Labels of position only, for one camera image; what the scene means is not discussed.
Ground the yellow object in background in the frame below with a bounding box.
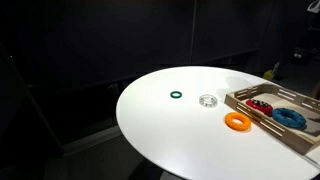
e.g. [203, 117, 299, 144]
[262, 61, 281, 81]

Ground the small green ring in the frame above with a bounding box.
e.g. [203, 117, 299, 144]
[169, 90, 183, 99]

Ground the blue textured ring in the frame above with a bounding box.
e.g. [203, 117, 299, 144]
[271, 107, 307, 129]

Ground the orange yellow textured ring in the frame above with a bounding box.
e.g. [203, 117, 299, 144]
[224, 111, 252, 131]

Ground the clear plastic ring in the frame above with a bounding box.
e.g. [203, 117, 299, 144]
[198, 94, 219, 108]

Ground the red and black ring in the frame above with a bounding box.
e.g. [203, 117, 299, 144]
[245, 98, 274, 115]

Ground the slatted wooden tray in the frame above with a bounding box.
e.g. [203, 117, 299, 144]
[224, 82, 320, 156]

